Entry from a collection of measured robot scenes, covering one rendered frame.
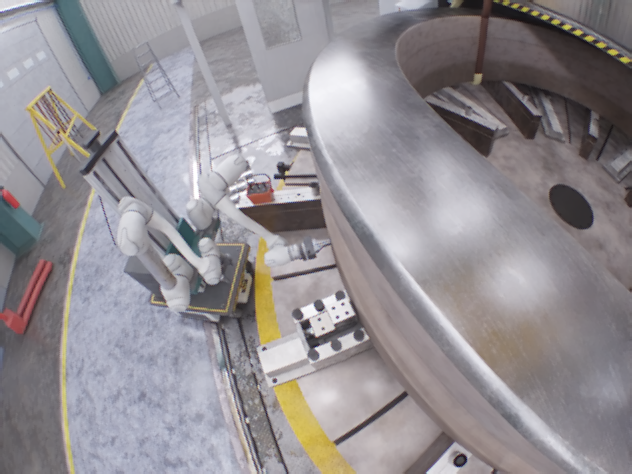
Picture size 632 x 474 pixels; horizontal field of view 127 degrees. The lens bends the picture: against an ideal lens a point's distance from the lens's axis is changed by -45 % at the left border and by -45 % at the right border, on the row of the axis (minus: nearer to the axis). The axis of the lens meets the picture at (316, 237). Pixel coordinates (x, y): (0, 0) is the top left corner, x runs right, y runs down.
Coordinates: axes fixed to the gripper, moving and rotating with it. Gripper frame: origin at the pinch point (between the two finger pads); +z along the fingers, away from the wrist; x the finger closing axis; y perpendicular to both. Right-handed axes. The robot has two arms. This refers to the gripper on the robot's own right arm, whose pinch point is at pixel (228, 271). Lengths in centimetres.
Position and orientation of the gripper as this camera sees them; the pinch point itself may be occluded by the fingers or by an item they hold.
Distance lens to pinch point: 204.2
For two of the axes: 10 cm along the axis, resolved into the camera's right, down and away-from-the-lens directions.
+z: 1.7, 5.7, 8.1
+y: -9.8, 0.1, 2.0
